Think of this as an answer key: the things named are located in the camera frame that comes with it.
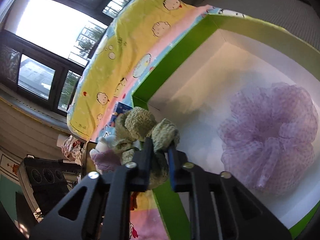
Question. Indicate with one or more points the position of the green white storage box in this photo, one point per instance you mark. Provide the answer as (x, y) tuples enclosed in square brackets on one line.
[(195, 81)]

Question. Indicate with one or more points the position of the colourful cartoon bed sheet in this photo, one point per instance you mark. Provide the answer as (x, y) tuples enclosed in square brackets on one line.
[(134, 43)]

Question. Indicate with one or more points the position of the white purple plush toy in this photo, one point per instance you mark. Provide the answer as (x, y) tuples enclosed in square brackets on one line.
[(103, 155)]

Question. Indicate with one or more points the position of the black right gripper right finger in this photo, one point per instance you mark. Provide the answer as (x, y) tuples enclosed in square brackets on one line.
[(220, 207)]

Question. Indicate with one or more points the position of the black framed window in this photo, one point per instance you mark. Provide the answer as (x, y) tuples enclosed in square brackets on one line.
[(46, 44)]

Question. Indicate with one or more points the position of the purple mesh bath pouf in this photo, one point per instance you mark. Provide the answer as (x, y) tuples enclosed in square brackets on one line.
[(268, 140)]

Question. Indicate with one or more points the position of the green plush toy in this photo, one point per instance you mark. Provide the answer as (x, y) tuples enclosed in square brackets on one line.
[(134, 129)]

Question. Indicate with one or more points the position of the black left camera box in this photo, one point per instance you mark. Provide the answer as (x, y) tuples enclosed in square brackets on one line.
[(43, 181)]

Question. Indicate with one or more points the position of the crumpled floral cloth pile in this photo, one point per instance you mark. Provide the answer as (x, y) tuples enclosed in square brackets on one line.
[(72, 149)]

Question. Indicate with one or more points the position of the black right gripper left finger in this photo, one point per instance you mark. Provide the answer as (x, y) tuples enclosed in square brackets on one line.
[(99, 206)]

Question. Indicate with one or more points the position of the blue small packet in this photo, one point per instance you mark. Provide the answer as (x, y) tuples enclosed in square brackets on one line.
[(119, 108)]

